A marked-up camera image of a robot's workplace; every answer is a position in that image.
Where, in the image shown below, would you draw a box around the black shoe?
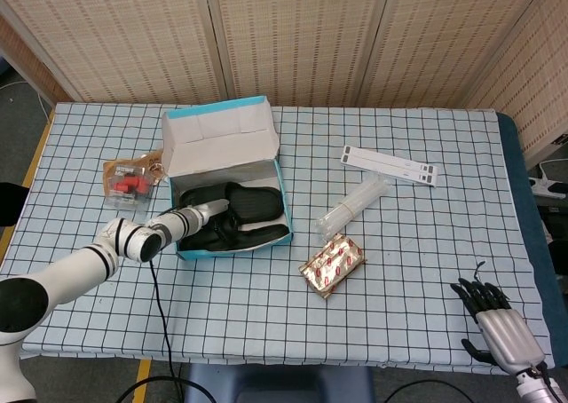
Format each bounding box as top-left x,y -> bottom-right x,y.
178,216 -> 290,253
180,181 -> 284,233

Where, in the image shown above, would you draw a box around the black floor cable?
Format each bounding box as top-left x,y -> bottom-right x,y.
385,378 -> 518,403

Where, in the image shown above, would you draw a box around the blue checked tablecloth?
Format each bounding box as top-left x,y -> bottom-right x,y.
0,101 -> 556,375

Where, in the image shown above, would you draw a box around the gold foil packet red print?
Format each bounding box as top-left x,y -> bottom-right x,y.
297,233 -> 369,304

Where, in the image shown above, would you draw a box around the white flat strip pack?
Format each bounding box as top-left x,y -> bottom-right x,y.
340,144 -> 440,189

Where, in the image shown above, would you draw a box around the brown plastic packet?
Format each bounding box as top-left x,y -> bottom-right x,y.
102,150 -> 170,187

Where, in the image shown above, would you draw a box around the clear plastic wrapped tube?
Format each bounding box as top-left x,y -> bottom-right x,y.
315,175 -> 392,241

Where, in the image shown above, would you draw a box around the blue chair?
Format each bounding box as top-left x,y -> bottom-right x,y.
183,363 -> 376,403

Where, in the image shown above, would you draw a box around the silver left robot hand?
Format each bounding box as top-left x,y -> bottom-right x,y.
194,198 -> 239,245

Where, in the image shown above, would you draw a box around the bamboo folding screen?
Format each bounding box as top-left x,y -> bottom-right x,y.
0,0 -> 568,165

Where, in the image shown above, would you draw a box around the blue cardboard shoe box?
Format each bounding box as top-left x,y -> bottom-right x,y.
160,94 -> 296,263

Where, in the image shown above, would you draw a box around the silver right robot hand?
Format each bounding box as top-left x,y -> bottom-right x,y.
451,277 -> 547,375

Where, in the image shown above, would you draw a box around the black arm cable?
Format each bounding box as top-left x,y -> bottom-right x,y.
116,257 -> 215,403

